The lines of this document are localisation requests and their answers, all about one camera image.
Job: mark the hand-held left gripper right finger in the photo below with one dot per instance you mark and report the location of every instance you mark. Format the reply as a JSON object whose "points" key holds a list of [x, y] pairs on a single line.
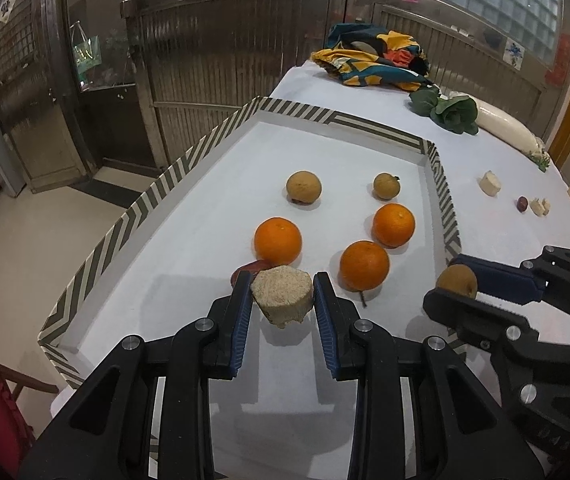
{"points": [[325, 325]]}

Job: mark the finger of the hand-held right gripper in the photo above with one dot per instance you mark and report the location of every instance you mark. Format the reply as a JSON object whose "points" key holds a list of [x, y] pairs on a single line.
{"points": [[502, 280], [465, 317]]}

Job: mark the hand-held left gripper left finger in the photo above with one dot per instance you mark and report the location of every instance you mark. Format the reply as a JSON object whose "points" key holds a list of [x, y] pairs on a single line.
{"points": [[240, 320]]}

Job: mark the beige crumbly cake chunk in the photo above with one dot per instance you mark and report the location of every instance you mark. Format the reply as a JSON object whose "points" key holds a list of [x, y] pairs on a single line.
{"points": [[282, 295]]}

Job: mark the red date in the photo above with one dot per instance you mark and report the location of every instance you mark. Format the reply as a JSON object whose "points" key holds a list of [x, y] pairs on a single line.
{"points": [[252, 266], [522, 203]]}

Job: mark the large orange with stem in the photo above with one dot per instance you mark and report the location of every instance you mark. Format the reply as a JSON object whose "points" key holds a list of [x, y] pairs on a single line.
{"points": [[364, 265]]}

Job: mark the small orange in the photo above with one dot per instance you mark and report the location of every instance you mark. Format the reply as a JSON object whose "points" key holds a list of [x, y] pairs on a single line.
{"points": [[393, 225]]}

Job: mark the large brown longan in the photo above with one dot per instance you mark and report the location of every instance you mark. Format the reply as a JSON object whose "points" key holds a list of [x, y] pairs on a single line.
{"points": [[304, 186]]}

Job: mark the small brown longan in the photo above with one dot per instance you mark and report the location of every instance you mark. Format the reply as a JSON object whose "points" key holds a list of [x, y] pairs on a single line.
{"points": [[386, 186]]}

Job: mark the striped cardboard tray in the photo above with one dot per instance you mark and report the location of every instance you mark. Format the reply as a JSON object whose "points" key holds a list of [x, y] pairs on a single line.
{"points": [[325, 150]]}

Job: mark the pale peeled sugarcane piece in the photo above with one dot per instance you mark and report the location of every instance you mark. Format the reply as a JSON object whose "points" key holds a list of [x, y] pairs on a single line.
{"points": [[491, 182]]}

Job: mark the white radish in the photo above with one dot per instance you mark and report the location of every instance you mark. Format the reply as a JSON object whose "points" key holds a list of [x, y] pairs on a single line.
{"points": [[505, 125]]}

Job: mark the green leafy vegetable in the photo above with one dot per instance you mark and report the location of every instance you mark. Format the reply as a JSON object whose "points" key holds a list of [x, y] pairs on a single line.
{"points": [[450, 112]]}

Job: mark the blue and white picture tile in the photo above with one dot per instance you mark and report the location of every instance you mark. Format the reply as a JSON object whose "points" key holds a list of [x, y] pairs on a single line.
{"points": [[515, 52]]}

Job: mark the colourful patterned cloth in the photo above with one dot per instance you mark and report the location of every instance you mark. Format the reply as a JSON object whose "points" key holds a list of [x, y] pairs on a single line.
{"points": [[375, 60]]}

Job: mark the green bag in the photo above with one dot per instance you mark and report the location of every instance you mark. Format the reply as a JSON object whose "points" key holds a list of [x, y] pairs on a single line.
{"points": [[85, 55]]}

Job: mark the white diamond paper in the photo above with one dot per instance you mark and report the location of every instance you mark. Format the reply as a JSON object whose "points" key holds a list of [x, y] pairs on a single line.
{"points": [[5, 7]]}

